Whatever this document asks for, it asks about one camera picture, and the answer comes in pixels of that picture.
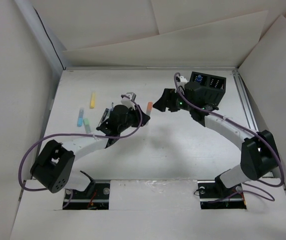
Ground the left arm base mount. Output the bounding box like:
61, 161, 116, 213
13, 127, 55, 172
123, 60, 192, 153
62, 171, 111, 211

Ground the light blue highlighter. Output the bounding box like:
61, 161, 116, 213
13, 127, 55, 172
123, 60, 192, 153
77, 107, 84, 127

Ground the black two-compartment organizer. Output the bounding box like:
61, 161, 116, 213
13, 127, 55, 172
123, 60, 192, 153
190, 71, 226, 106

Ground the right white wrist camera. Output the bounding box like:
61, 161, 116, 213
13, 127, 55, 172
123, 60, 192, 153
174, 72, 188, 93

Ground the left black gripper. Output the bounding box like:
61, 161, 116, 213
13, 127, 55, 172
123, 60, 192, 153
118, 105, 149, 133

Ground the yellow highlighter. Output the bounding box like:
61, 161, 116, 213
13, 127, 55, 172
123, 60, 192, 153
90, 92, 96, 109

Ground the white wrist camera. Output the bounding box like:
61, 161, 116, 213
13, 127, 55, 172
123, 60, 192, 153
174, 72, 188, 93
121, 92, 136, 109

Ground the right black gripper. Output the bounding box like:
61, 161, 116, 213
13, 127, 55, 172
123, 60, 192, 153
152, 88, 194, 113

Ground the orange highlighter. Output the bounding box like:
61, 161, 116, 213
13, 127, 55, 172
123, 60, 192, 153
146, 101, 153, 116

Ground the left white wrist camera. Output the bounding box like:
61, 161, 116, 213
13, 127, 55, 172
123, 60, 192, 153
121, 92, 136, 109

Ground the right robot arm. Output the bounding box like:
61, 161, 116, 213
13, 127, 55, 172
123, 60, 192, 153
153, 82, 283, 197

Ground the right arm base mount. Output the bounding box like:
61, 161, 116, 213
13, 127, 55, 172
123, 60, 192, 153
194, 178, 246, 210

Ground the green highlighter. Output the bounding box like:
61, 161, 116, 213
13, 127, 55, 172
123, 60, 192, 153
83, 118, 91, 134

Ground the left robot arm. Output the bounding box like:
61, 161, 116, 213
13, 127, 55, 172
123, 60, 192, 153
31, 104, 150, 198

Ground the aluminium rail right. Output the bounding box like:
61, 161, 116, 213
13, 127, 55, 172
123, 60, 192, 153
232, 69, 258, 131

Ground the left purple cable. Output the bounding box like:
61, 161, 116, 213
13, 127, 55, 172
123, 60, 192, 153
19, 93, 143, 208

